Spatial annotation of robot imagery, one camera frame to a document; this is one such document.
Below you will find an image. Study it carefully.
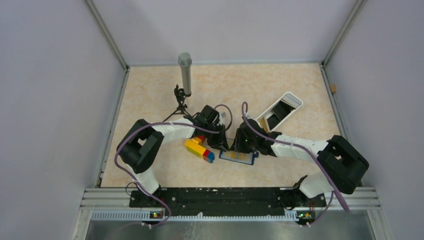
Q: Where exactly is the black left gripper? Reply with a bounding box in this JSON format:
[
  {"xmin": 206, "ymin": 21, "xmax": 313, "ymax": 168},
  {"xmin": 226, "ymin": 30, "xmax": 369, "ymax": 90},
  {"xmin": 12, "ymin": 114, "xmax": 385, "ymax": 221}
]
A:
[{"xmin": 202, "ymin": 123, "xmax": 230, "ymax": 152}]

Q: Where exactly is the dark blue card holder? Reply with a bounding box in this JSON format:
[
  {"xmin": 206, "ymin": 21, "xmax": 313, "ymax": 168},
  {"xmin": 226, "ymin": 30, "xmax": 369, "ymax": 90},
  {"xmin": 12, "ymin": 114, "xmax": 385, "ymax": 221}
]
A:
[{"xmin": 219, "ymin": 151, "xmax": 259, "ymax": 166}]

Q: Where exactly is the gold striped credit card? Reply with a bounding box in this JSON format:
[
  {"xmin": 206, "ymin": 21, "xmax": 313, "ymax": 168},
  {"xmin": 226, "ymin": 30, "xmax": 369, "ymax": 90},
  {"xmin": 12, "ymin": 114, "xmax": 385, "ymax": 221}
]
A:
[{"xmin": 224, "ymin": 151, "xmax": 237, "ymax": 159}]

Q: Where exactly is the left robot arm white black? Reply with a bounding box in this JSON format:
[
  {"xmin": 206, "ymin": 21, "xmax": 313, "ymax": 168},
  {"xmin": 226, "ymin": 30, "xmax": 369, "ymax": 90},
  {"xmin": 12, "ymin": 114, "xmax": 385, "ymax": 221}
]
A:
[{"xmin": 115, "ymin": 105, "xmax": 230, "ymax": 207}]

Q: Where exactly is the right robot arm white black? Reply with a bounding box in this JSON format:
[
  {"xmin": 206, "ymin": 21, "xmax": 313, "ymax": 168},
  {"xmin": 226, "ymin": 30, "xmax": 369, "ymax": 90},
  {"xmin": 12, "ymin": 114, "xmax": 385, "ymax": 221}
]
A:
[{"xmin": 230, "ymin": 119, "xmax": 370, "ymax": 211}]

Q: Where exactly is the black card in tray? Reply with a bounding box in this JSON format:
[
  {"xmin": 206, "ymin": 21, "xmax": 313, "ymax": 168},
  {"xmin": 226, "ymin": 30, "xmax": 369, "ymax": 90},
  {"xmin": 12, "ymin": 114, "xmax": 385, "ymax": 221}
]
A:
[{"xmin": 265, "ymin": 101, "xmax": 295, "ymax": 130}]

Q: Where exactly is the white card tray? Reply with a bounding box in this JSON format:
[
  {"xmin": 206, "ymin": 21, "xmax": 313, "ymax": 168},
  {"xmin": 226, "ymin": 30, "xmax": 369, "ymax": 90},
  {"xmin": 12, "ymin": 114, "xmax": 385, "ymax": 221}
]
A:
[{"xmin": 256, "ymin": 91, "xmax": 304, "ymax": 133}]

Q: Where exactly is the red blue toy brick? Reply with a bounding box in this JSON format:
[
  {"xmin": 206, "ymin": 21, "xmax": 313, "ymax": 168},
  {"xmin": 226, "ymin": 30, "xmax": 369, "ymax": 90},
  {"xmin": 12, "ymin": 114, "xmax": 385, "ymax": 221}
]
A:
[{"xmin": 202, "ymin": 149, "xmax": 215, "ymax": 164}]

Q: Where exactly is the red yellow toy brick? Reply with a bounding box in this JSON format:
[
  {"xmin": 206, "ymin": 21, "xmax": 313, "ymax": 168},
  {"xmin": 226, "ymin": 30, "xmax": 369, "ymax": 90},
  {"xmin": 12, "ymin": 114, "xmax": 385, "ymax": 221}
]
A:
[{"xmin": 192, "ymin": 136, "xmax": 206, "ymax": 145}]

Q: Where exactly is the yellow green toy brick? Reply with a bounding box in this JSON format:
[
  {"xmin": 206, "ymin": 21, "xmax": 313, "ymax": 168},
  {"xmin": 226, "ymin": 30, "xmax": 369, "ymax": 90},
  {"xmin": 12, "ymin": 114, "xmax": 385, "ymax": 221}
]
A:
[{"xmin": 184, "ymin": 139, "xmax": 207, "ymax": 159}]

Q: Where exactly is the black mini tripod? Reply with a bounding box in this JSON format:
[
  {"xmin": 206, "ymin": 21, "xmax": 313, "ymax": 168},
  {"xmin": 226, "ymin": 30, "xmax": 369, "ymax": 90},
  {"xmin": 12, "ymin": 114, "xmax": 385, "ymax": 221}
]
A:
[{"xmin": 163, "ymin": 84, "xmax": 193, "ymax": 122}]

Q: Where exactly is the grey microphone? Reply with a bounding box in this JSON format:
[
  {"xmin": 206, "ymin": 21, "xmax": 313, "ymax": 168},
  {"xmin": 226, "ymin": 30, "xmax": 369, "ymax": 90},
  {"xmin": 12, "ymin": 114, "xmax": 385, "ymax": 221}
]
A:
[{"xmin": 177, "ymin": 52, "xmax": 192, "ymax": 97}]

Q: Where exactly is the small brown cork piece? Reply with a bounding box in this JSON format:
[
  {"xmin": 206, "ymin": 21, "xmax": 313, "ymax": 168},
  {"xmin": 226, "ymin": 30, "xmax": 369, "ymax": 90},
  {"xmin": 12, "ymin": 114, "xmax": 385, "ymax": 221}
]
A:
[{"xmin": 329, "ymin": 84, "xmax": 337, "ymax": 94}]

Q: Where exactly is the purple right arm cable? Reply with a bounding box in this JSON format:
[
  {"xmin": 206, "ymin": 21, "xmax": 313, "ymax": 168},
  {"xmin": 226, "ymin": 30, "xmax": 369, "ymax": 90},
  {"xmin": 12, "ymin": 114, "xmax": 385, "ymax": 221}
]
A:
[{"xmin": 241, "ymin": 101, "xmax": 350, "ymax": 226}]

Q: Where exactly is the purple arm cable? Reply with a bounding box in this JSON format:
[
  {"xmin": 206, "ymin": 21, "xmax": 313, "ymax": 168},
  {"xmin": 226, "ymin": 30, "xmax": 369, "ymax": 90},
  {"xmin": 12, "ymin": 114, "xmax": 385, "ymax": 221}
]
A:
[
  {"xmin": 241, "ymin": 101, "xmax": 350, "ymax": 226},
  {"xmin": 114, "ymin": 103, "xmax": 234, "ymax": 228}
]

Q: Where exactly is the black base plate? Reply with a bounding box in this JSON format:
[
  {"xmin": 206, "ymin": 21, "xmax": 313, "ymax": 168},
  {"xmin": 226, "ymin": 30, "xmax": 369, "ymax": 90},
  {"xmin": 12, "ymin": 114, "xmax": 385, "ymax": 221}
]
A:
[{"xmin": 129, "ymin": 187, "xmax": 327, "ymax": 217}]

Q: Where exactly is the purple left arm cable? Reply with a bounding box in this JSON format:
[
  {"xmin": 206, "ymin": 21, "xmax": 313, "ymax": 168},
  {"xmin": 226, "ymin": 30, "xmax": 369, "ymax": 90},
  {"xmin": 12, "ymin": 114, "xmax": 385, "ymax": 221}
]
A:
[{"xmin": 114, "ymin": 103, "xmax": 234, "ymax": 228}]

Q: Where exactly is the aluminium frame rail right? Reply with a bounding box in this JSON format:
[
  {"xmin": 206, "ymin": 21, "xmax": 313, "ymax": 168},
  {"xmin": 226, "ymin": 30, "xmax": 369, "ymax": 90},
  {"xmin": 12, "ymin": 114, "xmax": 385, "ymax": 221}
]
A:
[{"xmin": 319, "ymin": 0, "xmax": 367, "ymax": 140}]

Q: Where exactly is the aluminium frame rail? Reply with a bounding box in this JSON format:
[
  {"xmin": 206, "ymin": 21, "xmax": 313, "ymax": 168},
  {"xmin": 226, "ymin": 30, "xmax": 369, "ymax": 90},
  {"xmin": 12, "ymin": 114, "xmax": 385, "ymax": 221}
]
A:
[
  {"xmin": 319, "ymin": 0, "xmax": 367, "ymax": 140},
  {"xmin": 84, "ymin": 0, "xmax": 127, "ymax": 188}
]

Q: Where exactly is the aluminium frame rail left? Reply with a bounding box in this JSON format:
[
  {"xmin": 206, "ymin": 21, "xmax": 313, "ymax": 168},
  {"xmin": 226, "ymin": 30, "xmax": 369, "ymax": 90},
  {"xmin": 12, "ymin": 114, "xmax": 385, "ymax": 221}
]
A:
[{"xmin": 84, "ymin": 0, "xmax": 127, "ymax": 188}]

